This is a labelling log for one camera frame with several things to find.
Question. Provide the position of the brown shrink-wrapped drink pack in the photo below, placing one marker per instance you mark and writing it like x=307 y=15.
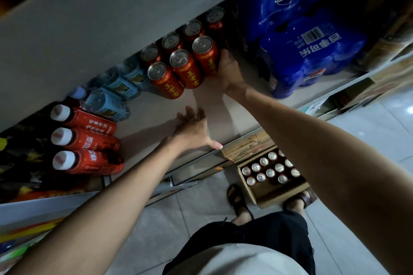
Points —
x=384 y=1

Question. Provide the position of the pile of colourful packets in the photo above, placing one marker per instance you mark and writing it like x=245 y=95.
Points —
x=19 y=231

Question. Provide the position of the red white-cap bottle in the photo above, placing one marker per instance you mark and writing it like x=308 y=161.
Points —
x=87 y=141
x=87 y=121
x=90 y=162

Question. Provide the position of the blue barcode cola pack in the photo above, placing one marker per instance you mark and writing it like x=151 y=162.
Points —
x=309 y=55

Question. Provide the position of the person's left thumb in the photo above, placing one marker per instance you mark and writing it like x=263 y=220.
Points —
x=213 y=145

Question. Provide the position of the person's brown sandal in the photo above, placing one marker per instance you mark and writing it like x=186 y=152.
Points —
x=237 y=199
x=305 y=199

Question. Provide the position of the stacked brown cardboard cartons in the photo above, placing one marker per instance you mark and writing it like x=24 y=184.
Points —
x=380 y=86

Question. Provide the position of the person's left middle finger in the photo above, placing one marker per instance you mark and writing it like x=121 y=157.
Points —
x=190 y=113

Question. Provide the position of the person's grey shirt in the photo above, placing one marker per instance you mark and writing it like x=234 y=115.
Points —
x=238 y=260

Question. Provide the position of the person's right fingers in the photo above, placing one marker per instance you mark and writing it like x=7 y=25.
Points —
x=225 y=59

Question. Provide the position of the person's black shorts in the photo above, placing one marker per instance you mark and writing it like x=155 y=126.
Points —
x=277 y=229

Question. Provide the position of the person's right brown sandal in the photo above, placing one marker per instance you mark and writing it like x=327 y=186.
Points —
x=305 y=199

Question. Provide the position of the open cardboard box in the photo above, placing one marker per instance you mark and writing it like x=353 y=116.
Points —
x=267 y=192

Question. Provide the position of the batch of silver-top cans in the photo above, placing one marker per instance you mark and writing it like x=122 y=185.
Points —
x=270 y=173

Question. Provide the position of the person's right forearm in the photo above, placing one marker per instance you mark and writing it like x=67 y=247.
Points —
x=322 y=162

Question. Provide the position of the flat printed cardboard carton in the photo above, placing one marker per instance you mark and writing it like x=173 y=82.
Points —
x=248 y=147

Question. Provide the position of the cluster of red cans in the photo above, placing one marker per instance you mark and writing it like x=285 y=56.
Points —
x=167 y=83

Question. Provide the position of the person's left forearm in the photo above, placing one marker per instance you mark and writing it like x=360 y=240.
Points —
x=106 y=213

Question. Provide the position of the person's left brown sandal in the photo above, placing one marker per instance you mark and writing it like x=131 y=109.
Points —
x=237 y=199

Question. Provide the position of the person's left hand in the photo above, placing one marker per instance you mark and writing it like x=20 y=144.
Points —
x=192 y=133

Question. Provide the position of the person's right hand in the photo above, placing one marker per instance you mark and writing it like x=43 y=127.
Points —
x=230 y=75

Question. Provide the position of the red drink can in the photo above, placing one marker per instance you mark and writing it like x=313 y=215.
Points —
x=206 y=55

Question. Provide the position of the clear blue-label water bottle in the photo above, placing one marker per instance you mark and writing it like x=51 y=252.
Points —
x=117 y=85
x=105 y=103
x=135 y=73

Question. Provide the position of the grey store shelf unit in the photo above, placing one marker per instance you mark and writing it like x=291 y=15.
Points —
x=96 y=26

